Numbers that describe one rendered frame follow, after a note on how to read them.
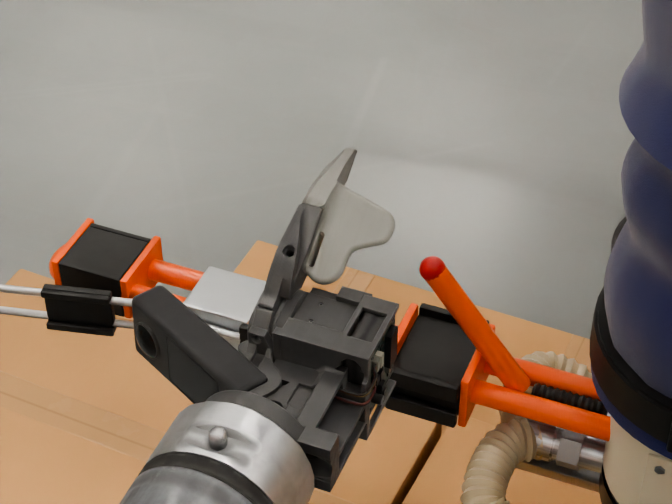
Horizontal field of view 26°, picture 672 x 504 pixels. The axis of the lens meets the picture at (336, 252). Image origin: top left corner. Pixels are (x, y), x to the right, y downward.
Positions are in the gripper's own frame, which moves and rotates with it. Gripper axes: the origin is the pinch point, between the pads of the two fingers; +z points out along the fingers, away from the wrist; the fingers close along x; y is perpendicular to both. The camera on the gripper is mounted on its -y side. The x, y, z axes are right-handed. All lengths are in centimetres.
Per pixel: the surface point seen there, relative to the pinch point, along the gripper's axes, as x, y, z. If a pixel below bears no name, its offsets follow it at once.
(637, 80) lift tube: 4.8, 15.3, 18.3
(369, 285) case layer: -103, -36, 102
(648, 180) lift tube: -2.2, 17.5, 16.4
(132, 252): -30.8, -31.6, 23.3
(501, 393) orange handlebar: -32.1, 7.6, 19.9
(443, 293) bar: -23.2, 1.1, 21.2
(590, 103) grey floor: -158, -28, 246
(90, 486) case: -63, -37, 18
